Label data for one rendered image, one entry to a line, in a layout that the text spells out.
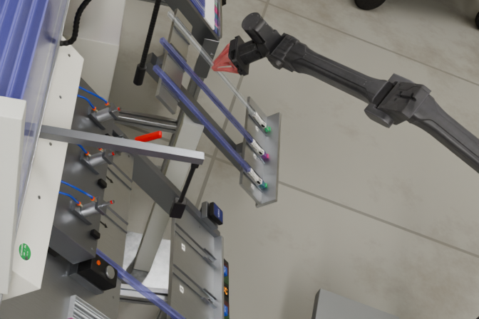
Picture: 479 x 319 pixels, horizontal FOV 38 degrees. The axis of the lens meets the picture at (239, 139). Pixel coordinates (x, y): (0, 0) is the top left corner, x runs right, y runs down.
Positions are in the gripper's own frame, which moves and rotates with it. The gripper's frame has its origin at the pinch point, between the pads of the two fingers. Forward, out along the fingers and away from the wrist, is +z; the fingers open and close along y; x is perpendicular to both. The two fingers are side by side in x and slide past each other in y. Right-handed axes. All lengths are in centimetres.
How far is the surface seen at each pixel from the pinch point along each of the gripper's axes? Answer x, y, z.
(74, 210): -38, 76, -5
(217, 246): 19.9, 45.2, 7.2
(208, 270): 17, 54, 7
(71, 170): -40, 68, -4
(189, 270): 9, 59, 6
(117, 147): -45, 72, -18
